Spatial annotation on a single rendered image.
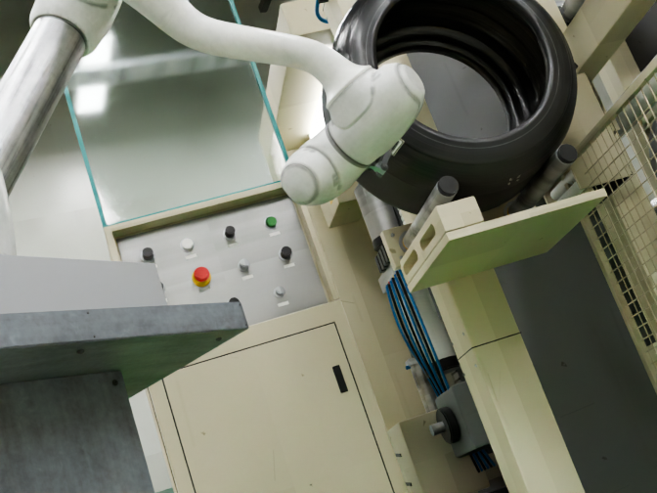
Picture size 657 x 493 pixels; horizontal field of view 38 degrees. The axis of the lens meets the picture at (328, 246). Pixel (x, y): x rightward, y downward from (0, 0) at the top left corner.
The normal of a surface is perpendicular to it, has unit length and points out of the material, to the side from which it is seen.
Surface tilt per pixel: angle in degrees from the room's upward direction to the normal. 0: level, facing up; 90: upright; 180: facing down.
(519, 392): 90
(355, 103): 107
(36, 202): 90
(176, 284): 90
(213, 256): 90
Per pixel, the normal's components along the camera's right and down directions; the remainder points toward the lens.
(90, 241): 0.28, -0.37
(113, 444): 0.70, -0.43
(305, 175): -0.35, 0.20
